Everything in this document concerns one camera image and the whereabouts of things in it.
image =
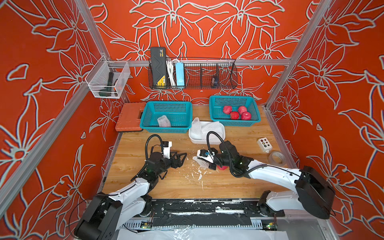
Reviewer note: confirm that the light blue box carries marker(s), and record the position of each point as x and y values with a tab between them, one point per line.
180	74

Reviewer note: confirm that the white foam net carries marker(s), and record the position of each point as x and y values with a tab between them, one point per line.
202	162
216	127
196	129

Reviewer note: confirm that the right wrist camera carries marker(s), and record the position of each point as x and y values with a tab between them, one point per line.
205	156

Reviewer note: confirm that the black wire wall basket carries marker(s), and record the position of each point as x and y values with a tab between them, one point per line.
198	74

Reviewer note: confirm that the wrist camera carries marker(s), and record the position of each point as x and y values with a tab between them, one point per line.
167	153
205	156

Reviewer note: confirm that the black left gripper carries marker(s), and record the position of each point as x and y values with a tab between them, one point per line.
178	164

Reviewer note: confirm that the small dark blue object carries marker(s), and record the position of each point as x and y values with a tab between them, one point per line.
215	80

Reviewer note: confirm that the orange foam pad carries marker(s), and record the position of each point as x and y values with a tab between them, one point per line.
130	117

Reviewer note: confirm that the white plastic tray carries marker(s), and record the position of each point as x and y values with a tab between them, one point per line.
201	141

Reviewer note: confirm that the clear tape roll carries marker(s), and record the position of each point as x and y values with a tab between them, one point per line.
276	158

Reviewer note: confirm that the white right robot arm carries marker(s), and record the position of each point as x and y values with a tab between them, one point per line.
306	189

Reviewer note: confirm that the teal plastic basket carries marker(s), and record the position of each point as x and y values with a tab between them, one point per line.
216	104
180	115

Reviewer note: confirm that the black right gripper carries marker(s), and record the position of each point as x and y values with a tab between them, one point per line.
211	166

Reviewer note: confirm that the white button control box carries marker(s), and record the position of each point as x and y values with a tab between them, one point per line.
265	145

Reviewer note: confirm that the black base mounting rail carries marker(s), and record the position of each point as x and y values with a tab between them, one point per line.
169	214

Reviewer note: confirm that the dark tool in clear box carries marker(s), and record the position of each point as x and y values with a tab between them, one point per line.
108	90

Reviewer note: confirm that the teal left plastic basket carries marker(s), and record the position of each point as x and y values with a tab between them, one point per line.
180	115

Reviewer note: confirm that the teal right plastic basket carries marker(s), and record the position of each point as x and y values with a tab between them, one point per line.
216	104

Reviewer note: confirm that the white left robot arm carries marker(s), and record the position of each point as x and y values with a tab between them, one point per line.
107	212

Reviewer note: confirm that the red apple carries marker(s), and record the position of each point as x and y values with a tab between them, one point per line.
246	116
242	109

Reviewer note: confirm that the black rectangular device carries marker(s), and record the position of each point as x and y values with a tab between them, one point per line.
159	67

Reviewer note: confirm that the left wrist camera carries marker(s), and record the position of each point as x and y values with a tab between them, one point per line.
167	153

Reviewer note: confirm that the clear acrylic wall box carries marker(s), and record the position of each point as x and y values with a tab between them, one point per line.
98	77

